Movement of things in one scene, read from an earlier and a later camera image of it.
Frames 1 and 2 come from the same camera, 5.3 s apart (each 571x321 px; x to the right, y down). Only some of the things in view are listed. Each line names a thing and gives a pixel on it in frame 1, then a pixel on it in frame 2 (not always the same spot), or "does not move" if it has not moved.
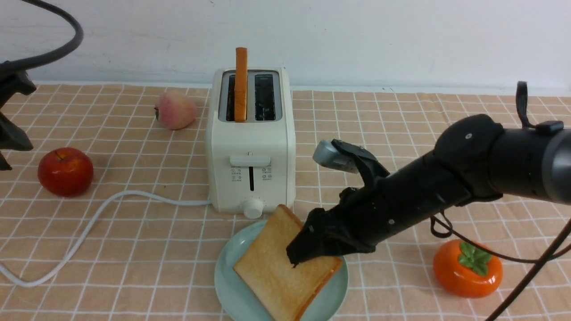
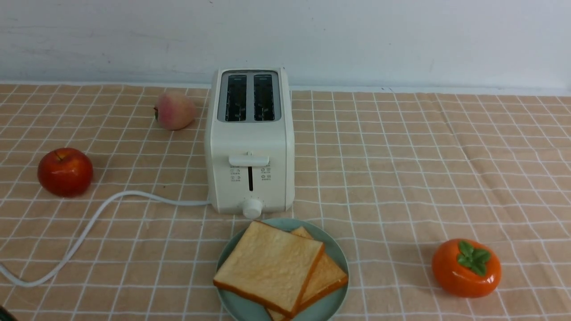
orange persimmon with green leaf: x=465 y=270 does not move
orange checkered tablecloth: x=108 y=216 does not move
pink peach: x=175 y=110 does not move
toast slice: x=241 y=85 → x=270 y=267
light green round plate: x=237 y=301 → x=324 y=305
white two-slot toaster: x=251 y=165 does not move
